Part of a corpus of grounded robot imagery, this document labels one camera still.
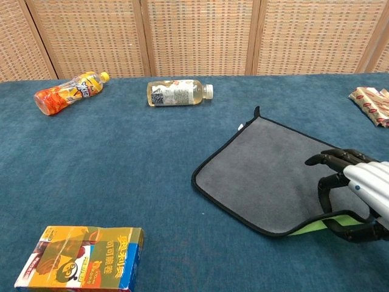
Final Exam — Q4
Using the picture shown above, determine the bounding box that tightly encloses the yellow snack box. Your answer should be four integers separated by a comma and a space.
14, 225, 145, 292

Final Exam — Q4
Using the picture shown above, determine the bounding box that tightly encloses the blue table cloth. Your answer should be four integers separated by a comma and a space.
0, 72, 389, 292

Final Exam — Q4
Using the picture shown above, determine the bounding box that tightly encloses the grey microfibre cloth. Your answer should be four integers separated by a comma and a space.
191, 106, 380, 237

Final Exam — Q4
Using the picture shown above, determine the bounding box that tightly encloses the pale tea bottle white cap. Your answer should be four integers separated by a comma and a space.
146, 79, 214, 108

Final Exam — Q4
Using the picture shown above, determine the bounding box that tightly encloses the woven folding screen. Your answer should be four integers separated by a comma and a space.
0, 0, 389, 83

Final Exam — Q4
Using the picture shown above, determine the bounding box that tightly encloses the orange drink bottle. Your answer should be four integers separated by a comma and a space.
33, 71, 110, 116

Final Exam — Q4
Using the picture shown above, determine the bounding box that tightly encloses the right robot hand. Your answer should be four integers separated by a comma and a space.
305, 148, 389, 243

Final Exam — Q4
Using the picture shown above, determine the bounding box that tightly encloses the beige red-print snack wrapper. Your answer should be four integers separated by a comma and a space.
348, 86, 389, 128

